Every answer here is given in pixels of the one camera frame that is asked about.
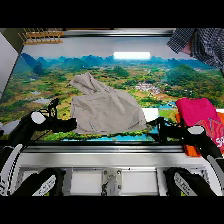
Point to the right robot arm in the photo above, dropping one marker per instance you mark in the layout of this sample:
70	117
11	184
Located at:
204	139

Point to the orange garment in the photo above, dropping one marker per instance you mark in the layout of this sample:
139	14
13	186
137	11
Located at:
190	149

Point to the silver frame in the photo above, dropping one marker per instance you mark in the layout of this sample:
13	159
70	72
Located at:
100	156

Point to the person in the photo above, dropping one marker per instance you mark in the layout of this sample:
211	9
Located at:
206	43

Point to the red printed T-shirt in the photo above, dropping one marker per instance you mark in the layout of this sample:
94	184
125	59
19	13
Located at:
216	131

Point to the stack of brown clothes hangers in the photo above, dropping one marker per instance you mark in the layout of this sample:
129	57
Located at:
42	36

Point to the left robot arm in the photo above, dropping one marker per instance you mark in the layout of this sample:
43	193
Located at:
20	129

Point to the grey garment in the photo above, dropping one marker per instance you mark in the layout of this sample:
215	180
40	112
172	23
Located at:
106	111

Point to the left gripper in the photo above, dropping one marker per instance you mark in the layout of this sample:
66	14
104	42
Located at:
66	125

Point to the pink garment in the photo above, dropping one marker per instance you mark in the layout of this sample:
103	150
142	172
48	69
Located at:
193	110

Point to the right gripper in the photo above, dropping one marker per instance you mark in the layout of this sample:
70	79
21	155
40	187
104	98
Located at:
154	125

